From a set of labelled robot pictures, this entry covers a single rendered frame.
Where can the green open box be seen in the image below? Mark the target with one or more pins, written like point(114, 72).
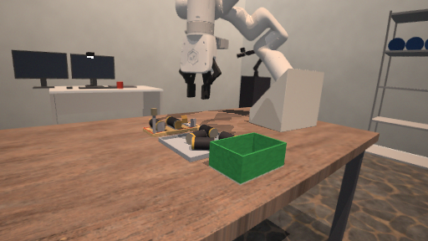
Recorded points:
point(246, 157)

